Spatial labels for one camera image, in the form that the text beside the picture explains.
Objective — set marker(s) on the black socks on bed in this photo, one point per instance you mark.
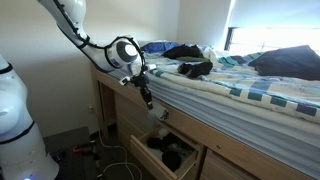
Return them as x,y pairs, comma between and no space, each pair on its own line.
193,71

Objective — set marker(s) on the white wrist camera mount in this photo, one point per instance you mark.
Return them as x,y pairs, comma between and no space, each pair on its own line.
128,79

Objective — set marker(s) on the checkered white green blanket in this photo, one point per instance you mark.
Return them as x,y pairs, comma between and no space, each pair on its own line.
232,77

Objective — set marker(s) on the wooden bed frame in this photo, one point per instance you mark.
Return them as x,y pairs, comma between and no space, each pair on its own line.
125,104

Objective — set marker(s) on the black socks in drawer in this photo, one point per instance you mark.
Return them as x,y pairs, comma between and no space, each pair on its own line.
173,149

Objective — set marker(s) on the black clothing on bed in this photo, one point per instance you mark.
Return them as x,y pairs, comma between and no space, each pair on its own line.
182,51

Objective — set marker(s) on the grey striped mattress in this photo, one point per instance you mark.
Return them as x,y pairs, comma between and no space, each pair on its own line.
291,140

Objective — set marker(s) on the blue cloth on bed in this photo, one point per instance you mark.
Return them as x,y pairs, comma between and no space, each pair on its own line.
158,47

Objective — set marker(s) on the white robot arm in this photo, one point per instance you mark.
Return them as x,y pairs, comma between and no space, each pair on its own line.
23,154

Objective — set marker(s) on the open wooden drawer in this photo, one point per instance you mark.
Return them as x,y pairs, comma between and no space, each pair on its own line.
151,158

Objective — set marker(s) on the white grey sock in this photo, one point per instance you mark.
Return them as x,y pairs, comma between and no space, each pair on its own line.
158,112

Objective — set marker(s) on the dark navy pillow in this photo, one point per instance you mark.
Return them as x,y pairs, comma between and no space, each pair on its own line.
297,62

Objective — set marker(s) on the red black tool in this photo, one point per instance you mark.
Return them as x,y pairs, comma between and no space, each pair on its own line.
85,148

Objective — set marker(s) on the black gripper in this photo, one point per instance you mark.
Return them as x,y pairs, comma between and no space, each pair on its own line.
144,87

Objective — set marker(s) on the closed wooden drawer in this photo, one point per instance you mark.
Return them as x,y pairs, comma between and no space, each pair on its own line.
216,167

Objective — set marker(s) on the white window blind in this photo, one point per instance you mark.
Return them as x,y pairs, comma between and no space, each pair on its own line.
275,13

